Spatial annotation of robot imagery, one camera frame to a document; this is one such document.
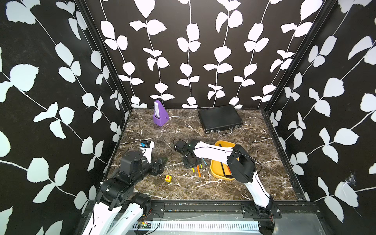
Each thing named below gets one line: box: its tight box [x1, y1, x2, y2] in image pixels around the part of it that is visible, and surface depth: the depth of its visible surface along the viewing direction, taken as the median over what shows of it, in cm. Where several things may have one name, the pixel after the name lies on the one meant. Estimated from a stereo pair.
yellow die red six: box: [164, 174, 172, 183], surface depth 84 cm
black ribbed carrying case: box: [198, 105, 243, 136], surface depth 109 cm
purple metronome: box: [152, 99, 169, 127], surface depth 106 cm
